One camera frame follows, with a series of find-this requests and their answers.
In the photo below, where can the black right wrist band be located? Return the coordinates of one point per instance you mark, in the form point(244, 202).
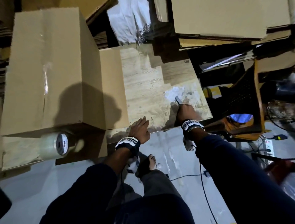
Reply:
point(191, 127)

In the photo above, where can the pile of brown cartons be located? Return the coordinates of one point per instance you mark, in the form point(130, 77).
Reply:
point(221, 18)

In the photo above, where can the person's left hand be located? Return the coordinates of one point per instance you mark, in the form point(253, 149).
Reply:
point(139, 130)

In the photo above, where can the small metal cutter blade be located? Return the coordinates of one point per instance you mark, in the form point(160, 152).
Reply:
point(178, 100)

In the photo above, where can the yellow carton with blue print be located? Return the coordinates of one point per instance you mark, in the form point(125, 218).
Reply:
point(87, 5)

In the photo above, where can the white power strip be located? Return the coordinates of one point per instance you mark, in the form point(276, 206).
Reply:
point(269, 147)

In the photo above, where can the person's left forearm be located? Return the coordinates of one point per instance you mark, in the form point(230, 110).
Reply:
point(87, 189)

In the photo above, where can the plywood work board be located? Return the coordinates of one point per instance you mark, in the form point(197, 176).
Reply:
point(152, 87)

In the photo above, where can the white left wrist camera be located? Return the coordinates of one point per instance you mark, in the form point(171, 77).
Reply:
point(132, 165)

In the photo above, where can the brown cardboard box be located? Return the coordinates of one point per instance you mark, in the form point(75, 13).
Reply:
point(50, 69)

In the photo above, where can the person's bare foot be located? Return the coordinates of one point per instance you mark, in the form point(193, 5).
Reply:
point(152, 162)

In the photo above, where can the clear tape roll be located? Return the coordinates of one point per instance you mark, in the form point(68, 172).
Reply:
point(54, 145)

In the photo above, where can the person's trouser leg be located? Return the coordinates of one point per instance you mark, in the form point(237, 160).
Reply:
point(156, 198)

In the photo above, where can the person's right forearm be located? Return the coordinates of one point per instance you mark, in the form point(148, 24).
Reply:
point(244, 180)

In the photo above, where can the blue glowing device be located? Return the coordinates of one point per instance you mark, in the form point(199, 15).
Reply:
point(241, 118)

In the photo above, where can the white plastic sack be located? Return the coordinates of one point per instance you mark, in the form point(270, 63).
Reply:
point(129, 18)

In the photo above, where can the person's right hand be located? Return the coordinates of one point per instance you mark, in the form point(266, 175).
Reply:
point(186, 113)

